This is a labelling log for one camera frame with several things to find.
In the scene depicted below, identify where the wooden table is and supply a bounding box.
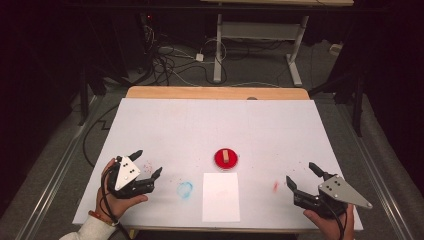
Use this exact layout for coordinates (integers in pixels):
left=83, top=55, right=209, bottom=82
left=125, top=85, right=311, bottom=101

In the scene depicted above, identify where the black floor cable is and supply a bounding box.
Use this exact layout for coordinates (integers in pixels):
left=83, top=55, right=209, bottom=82
left=82, top=103, right=120, bottom=168

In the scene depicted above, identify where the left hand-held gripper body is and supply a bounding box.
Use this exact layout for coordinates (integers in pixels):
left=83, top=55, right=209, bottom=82
left=107, top=155, right=156, bottom=200

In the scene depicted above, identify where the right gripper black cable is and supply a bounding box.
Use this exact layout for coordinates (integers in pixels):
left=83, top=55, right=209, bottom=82
left=319, top=199, right=346, bottom=240

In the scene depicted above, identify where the white paper sheet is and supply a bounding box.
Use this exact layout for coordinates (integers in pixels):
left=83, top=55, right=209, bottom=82
left=201, top=171, right=241, bottom=224

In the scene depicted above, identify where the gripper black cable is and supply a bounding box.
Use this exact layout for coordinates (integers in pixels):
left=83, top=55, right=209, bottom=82
left=319, top=199, right=346, bottom=240
left=100, top=159, right=132, bottom=240

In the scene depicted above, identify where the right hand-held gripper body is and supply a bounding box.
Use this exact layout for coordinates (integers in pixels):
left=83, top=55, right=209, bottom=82
left=293, top=173, right=374, bottom=221

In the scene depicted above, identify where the white power strip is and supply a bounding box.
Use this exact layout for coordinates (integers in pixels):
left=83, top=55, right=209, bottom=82
left=328, top=43, right=344, bottom=57

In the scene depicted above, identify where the white desk frame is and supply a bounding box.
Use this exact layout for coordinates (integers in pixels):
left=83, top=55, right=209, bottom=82
left=199, top=0, right=355, bottom=88

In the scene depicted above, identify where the aluminium floor rail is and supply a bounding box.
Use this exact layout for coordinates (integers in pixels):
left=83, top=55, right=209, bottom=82
left=334, top=99, right=416, bottom=240
left=22, top=95, right=103, bottom=240

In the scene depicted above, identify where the person's right hand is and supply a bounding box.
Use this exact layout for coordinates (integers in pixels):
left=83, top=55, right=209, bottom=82
left=303, top=203, right=356, bottom=240

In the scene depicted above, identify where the round red ink pad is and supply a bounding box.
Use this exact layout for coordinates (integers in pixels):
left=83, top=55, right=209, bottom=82
left=213, top=147, right=240, bottom=171

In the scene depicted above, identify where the tangle of floor cables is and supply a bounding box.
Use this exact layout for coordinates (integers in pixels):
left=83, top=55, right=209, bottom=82
left=141, top=24, right=231, bottom=87

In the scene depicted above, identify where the person's left hand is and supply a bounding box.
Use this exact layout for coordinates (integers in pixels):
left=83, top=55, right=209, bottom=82
left=95, top=157, right=149, bottom=220

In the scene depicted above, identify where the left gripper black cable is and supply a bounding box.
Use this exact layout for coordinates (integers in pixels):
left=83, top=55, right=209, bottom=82
left=100, top=159, right=132, bottom=240

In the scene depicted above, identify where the large white board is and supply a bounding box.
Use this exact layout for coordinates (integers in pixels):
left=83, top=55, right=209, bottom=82
left=72, top=97, right=365, bottom=232

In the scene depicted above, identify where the black stand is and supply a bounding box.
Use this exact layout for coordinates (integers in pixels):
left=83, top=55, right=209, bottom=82
left=308, top=64, right=366, bottom=138
left=77, top=63, right=108, bottom=127

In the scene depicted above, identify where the orange bead bracelet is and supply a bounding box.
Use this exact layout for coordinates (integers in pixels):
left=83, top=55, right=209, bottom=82
left=87, top=209, right=118, bottom=228

